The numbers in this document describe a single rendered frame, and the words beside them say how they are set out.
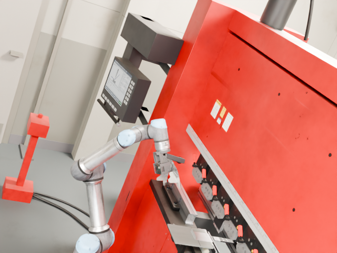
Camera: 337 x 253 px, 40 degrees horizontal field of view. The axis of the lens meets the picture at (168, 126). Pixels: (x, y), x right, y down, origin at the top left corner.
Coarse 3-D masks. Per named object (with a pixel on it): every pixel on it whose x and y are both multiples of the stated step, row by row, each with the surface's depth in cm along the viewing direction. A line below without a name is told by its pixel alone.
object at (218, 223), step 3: (216, 216) 294; (216, 219) 293; (219, 219) 290; (216, 222) 292; (219, 222) 289; (222, 222) 286; (216, 225) 291; (219, 225) 288; (222, 225) 286; (216, 228) 292; (219, 228) 288; (222, 228) 287; (219, 231) 288
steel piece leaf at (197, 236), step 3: (192, 231) 292; (192, 234) 291; (195, 234) 292; (198, 234) 294; (201, 234) 295; (204, 234) 297; (195, 237) 287; (198, 237) 291; (201, 237) 292; (204, 237) 293; (207, 237) 295; (201, 240) 289; (204, 240) 290; (207, 240) 291
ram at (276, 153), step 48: (240, 48) 309; (240, 96) 295; (288, 96) 250; (240, 144) 282; (288, 144) 241; (336, 144) 210; (240, 192) 271; (288, 192) 233; (336, 192) 204; (288, 240) 225; (336, 240) 198
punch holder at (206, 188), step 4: (208, 172) 309; (212, 172) 304; (208, 176) 308; (212, 176) 303; (208, 180) 307; (212, 180) 302; (216, 180) 298; (204, 184) 310; (208, 184) 305; (212, 184) 301; (216, 184) 297; (220, 184) 297; (204, 188) 309; (208, 188) 304; (204, 192) 307; (208, 192) 303; (212, 192) 299; (208, 196) 301; (212, 196) 300; (212, 200) 302
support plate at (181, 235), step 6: (174, 228) 290; (180, 228) 292; (186, 228) 295; (198, 228) 301; (174, 234) 284; (180, 234) 286; (186, 234) 289; (174, 240) 279; (180, 240) 280; (186, 240) 283; (192, 240) 285; (198, 246) 283; (204, 246) 285; (210, 246) 287
